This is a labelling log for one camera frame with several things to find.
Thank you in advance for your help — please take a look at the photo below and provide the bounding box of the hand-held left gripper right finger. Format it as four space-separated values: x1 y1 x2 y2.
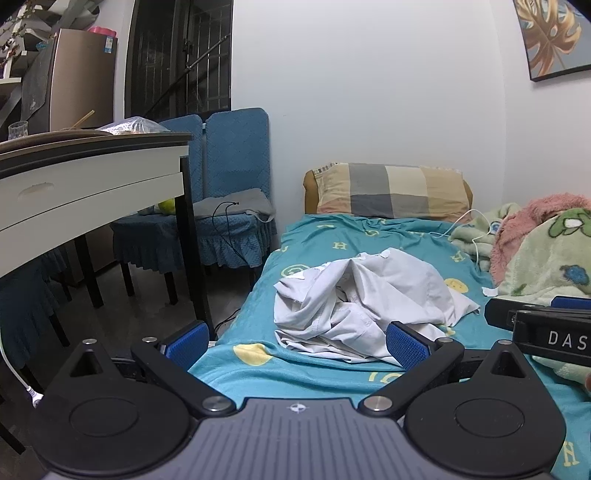
359 322 548 418

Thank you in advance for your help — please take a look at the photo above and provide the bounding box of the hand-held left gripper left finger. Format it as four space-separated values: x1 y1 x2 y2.
51 320 236 418

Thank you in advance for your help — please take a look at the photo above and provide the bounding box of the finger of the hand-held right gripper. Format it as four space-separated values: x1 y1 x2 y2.
485 298 548 329
551 296 591 311

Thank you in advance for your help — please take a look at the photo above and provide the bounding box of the white shirt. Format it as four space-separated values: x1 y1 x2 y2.
274 248 481 367

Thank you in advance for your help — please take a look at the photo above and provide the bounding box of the green cartoon fleece blanket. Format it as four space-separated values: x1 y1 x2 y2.
450 203 591 398

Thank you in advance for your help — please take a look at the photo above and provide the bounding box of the pink fluffy blanket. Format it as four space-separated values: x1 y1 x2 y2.
490 194 591 284

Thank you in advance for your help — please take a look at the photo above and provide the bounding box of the blue covered chair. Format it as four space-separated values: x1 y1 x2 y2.
0 244 70 384
113 115 205 305
194 107 278 287

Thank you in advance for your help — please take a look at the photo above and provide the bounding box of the teal printed bed sheet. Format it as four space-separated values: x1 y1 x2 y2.
187 213 591 480

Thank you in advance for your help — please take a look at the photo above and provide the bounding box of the grey folded cloth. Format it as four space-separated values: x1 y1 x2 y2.
191 188 276 222

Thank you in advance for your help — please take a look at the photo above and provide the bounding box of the plaid pillow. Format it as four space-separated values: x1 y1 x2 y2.
311 162 467 221

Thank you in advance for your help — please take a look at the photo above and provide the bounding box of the orange-brown pillow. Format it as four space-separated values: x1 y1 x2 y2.
303 170 475 217

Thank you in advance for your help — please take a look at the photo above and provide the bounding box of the white table with dark top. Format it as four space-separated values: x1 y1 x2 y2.
0 131 218 333

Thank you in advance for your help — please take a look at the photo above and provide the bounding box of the clear plastic bag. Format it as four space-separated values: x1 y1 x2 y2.
96 117 171 136

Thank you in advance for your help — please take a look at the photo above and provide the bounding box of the framed golden leaf picture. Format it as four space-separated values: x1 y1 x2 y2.
512 0 591 83

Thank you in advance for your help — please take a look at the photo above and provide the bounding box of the bronze refrigerator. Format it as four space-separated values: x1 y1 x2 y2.
23 28 118 132

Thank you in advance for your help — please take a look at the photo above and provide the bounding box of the dark barred window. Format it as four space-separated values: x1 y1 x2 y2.
124 0 234 121

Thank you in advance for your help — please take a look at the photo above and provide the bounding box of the white shelf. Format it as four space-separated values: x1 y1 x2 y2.
0 25 58 139

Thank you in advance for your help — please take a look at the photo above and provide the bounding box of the thin white charging cable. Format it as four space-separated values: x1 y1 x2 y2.
429 209 497 268

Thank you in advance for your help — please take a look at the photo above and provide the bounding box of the black cable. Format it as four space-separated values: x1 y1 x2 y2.
211 200 241 268

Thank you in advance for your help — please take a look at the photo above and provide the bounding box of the thick white power cable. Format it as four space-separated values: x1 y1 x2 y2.
0 342 44 409

